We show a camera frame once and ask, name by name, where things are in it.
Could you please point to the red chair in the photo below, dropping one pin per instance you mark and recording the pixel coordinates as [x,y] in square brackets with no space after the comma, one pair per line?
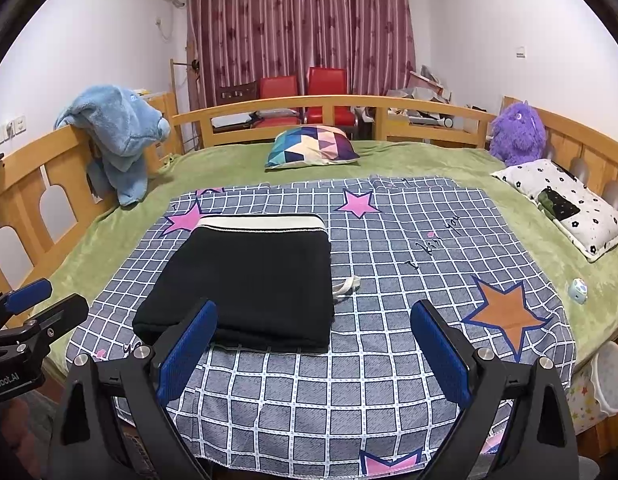
[326,80]
[279,87]

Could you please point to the dark red curtain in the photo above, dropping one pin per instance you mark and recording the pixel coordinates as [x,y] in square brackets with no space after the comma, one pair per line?
[289,20]

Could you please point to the grey checked star blanket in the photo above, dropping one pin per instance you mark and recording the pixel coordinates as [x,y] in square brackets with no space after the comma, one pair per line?
[389,260]

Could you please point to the white star-print bin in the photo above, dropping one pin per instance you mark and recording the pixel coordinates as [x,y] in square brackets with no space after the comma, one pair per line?
[611,375]

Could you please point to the wooden bed frame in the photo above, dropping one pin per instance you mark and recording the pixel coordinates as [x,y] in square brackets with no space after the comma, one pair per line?
[289,103]

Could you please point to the cluttered pile of boxes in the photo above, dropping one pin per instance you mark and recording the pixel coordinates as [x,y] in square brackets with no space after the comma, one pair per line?
[429,87]

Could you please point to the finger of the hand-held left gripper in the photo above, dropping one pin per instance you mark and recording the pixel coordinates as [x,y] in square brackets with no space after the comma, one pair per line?
[64,312]
[29,294]

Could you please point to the wooden coat rack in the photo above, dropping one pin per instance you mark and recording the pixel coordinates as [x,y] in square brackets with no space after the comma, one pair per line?
[172,80]

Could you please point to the black pants with white stripe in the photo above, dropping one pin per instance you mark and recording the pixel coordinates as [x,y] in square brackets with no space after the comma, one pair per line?
[259,280]

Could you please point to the white flower-print pillow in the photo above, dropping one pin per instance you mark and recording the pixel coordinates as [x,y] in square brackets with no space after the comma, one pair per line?
[529,175]

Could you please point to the purple plush toy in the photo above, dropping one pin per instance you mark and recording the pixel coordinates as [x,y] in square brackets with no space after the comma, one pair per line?
[519,132]

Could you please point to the white wall socket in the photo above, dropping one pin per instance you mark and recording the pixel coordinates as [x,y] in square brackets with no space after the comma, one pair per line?
[9,130]

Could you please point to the green bed sheet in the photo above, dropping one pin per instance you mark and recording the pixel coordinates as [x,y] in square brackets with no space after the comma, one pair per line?
[414,160]

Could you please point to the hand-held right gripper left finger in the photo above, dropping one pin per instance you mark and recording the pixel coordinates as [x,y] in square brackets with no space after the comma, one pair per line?
[186,350]

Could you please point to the small light-blue toy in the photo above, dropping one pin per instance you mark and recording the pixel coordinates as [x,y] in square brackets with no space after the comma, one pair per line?
[578,291]

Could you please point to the colourful geometric pillow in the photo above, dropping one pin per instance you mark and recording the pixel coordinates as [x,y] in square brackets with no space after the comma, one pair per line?
[309,145]

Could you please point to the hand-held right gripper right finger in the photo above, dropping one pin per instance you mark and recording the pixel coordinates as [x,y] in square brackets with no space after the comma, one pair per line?
[441,350]

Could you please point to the blue plush toy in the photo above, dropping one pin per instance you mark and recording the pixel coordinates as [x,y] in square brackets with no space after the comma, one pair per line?
[119,125]

